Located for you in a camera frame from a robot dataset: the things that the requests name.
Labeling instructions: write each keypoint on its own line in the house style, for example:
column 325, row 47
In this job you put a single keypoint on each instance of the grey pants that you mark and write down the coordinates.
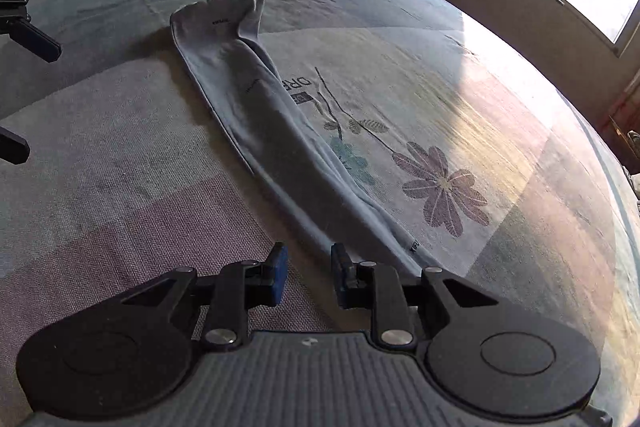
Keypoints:
column 280, row 122

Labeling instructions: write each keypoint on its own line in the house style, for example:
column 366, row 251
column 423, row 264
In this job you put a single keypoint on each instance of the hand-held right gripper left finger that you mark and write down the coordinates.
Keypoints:
column 277, row 277

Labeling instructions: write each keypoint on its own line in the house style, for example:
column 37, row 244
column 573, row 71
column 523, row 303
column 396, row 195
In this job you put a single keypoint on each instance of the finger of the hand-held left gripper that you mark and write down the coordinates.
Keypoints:
column 15, row 149
column 40, row 44

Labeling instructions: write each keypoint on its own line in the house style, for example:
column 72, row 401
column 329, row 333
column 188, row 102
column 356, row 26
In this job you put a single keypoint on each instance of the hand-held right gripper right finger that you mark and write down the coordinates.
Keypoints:
column 342, row 277

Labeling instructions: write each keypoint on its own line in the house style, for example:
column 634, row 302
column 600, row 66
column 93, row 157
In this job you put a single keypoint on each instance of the pink checked curtain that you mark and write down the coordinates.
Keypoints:
column 625, row 107

